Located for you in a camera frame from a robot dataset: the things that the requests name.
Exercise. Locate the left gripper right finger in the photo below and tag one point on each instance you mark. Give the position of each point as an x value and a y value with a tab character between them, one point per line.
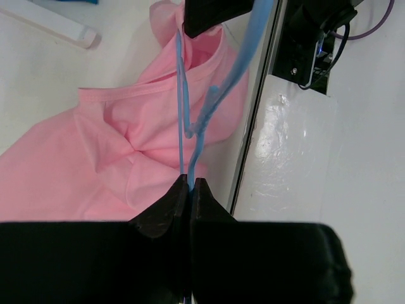
263	262

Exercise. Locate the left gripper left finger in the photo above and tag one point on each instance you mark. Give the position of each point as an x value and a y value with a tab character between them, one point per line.
142	260

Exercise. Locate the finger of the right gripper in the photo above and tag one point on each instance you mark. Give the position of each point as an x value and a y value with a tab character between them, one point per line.
202	15

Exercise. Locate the pink t shirt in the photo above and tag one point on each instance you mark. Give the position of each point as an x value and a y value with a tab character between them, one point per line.
119	150

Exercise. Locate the blue t shirt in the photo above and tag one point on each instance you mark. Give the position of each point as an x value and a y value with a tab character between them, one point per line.
95	2

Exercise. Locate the white clothes rack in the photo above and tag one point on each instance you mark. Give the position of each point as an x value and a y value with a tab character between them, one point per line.
50	22

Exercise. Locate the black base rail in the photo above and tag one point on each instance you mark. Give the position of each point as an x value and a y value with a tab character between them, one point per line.
289	50

